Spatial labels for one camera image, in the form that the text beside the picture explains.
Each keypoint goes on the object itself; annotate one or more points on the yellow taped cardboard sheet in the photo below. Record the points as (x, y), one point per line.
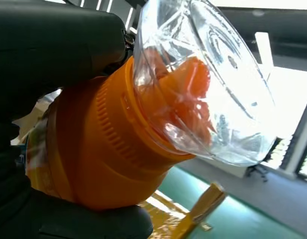
(205, 204)

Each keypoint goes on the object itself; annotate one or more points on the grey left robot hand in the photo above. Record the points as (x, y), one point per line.
(44, 39)

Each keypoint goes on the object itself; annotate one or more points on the black office chair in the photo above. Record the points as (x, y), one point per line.
(258, 171)

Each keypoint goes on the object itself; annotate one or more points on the green table mat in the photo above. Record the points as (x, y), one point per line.
(233, 221)

